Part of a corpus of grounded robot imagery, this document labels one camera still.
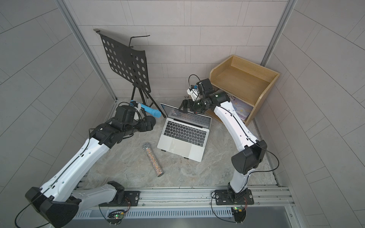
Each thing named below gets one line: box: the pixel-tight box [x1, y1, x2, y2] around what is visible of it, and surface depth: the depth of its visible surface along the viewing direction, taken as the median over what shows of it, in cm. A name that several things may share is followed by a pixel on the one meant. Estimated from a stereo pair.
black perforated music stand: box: [93, 28, 167, 119], surface depth 77 cm
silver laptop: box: [156, 103, 213, 163], surface depth 90 cm
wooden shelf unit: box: [205, 55, 280, 126], surface depth 86 cm
